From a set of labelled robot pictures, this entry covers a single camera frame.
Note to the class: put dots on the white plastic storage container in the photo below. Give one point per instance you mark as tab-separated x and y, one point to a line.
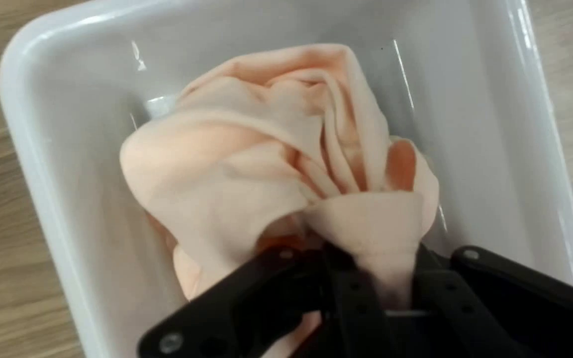
68	132

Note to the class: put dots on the peach t-shirt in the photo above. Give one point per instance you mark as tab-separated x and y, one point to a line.
233	166

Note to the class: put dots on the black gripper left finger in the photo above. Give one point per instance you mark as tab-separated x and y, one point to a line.
279	299

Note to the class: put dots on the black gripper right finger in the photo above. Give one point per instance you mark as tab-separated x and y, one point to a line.
512	311

